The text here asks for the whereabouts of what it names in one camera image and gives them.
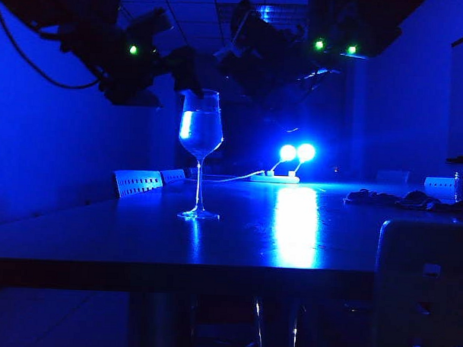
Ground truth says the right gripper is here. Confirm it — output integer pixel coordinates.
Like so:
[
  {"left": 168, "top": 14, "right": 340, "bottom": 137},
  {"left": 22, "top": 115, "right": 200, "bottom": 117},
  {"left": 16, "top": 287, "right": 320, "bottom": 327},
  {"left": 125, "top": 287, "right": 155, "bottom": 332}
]
[{"left": 257, "top": 14, "right": 337, "bottom": 78}]

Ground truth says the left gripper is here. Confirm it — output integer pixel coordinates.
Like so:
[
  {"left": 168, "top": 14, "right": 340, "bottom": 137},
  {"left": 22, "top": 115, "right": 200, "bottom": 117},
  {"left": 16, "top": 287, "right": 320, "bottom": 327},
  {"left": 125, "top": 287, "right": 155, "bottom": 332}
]
[{"left": 112, "top": 30, "right": 207, "bottom": 100}]

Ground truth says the black thermos cup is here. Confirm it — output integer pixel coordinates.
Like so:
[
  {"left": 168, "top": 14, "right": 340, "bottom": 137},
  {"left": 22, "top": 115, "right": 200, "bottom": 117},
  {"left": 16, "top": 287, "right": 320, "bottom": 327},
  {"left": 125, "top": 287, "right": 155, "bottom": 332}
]
[{"left": 213, "top": 0, "right": 330, "bottom": 107}]

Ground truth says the clear stemmed wine glass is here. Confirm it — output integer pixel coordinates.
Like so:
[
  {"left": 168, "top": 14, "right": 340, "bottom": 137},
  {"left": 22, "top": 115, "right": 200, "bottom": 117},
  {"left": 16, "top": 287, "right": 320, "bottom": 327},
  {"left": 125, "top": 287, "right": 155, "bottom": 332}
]
[{"left": 174, "top": 88, "right": 226, "bottom": 221}]

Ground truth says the ceiling light fixture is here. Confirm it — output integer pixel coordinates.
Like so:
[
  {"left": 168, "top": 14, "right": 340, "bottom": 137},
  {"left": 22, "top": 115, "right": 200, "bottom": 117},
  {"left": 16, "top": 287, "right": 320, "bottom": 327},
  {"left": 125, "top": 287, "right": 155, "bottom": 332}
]
[{"left": 251, "top": 4, "right": 310, "bottom": 27}]

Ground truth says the white slotted chair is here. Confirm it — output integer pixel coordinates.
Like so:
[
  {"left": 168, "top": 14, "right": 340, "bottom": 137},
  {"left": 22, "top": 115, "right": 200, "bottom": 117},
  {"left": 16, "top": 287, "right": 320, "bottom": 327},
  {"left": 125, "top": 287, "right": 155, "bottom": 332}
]
[
  {"left": 159, "top": 168, "right": 187, "bottom": 186},
  {"left": 112, "top": 169, "right": 165, "bottom": 201},
  {"left": 423, "top": 176, "right": 456, "bottom": 199}
]

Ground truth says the white USB gooseneck lamp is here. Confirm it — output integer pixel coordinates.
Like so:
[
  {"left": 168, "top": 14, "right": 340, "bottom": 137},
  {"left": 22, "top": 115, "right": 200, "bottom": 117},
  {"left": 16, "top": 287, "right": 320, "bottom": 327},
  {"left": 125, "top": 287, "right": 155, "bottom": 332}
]
[
  {"left": 287, "top": 142, "right": 317, "bottom": 180},
  {"left": 267, "top": 143, "right": 297, "bottom": 179}
]

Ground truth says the white power strip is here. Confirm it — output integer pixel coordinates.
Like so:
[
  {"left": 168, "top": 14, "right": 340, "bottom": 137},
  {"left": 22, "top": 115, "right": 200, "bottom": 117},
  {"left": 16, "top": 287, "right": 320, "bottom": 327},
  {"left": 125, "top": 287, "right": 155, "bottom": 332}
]
[{"left": 249, "top": 173, "right": 300, "bottom": 184}]

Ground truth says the black cloth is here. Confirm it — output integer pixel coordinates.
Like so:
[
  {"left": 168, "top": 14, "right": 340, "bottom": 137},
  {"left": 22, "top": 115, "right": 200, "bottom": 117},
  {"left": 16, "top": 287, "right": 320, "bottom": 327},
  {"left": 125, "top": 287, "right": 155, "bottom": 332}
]
[
  {"left": 344, "top": 187, "right": 399, "bottom": 207},
  {"left": 395, "top": 189, "right": 463, "bottom": 213}
]

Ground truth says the dark table leg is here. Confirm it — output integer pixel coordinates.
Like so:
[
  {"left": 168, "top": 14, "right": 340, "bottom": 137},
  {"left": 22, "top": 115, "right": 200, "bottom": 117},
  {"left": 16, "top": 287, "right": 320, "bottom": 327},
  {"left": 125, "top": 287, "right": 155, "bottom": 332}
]
[{"left": 128, "top": 291, "right": 198, "bottom": 347}]

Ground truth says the red chair with chrome legs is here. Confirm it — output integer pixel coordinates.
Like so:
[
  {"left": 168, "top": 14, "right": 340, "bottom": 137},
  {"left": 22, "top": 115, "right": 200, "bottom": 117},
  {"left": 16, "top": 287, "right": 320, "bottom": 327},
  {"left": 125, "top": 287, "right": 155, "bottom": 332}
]
[{"left": 195, "top": 293, "right": 308, "bottom": 347}]

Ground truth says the grey chair with square holes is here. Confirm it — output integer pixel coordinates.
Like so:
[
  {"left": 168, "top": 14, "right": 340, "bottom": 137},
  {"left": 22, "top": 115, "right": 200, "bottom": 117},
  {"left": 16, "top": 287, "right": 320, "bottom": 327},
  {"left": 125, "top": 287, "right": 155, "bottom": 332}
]
[{"left": 372, "top": 218, "right": 463, "bottom": 347}]

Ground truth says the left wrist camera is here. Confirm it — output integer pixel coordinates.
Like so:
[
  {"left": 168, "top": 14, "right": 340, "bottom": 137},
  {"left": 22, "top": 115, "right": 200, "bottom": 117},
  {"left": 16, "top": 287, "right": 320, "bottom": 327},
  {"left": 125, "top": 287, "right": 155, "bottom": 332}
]
[{"left": 125, "top": 6, "right": 176, "bottom": 35}]

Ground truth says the white power cable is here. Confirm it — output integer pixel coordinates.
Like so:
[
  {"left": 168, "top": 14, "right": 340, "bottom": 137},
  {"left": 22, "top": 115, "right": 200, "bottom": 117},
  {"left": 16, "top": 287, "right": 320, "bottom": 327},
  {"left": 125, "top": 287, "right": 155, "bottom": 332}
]
[{"left": 202, "top": 168, "right": 267, "bottom": 186}]

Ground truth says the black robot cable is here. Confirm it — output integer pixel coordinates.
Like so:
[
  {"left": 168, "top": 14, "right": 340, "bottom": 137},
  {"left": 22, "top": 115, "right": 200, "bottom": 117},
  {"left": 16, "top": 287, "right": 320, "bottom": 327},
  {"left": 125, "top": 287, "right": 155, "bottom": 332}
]
[{"left": 0, "top": 0, "right": 105, "bottom": 91}]

